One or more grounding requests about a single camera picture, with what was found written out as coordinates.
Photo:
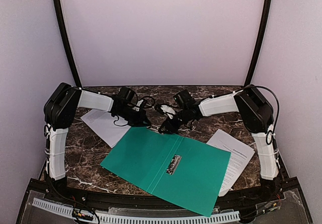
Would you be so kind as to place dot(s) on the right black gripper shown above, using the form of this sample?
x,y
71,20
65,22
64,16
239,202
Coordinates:
x,y
172,123

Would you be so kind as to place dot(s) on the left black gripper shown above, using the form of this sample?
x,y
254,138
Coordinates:
x,y
139,118

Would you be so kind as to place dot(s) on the green plastic folder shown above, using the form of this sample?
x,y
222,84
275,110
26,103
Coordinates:
x,y
142,156

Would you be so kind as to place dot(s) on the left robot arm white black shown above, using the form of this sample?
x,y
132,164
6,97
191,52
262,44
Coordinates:
x,y
60,110

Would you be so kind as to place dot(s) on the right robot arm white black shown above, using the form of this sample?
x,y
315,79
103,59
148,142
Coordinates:
x,y
255,110

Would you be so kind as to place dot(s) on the left white paper sheet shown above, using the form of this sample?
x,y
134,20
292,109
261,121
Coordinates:
x,y
109,129

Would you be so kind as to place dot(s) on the metal centre spring clip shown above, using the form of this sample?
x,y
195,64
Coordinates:
x,y
173,164

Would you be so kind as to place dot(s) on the right printed paper sheet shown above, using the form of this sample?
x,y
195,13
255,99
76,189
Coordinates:
x,y
241,155

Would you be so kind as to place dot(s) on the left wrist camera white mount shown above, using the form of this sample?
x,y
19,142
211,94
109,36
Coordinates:
x,y
125,96

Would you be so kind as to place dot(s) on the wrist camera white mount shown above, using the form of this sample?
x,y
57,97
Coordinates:
x,y
176,103
125,96

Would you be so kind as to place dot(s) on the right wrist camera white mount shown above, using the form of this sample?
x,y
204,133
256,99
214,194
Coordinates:
x,y
176,103

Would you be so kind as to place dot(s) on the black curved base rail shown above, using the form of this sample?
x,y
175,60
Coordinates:
x,y
244,200

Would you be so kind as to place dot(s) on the white slotted cable duct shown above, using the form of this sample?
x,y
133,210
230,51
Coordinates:
x,y
126,215

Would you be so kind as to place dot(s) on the left black frame post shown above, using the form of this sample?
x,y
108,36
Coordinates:
x,y
66,42

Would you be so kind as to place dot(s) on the black frame post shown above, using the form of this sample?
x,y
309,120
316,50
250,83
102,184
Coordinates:
x,y
259,41
66,42

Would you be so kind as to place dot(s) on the right black frame post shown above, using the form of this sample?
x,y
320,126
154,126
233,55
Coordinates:
x,y
259,41

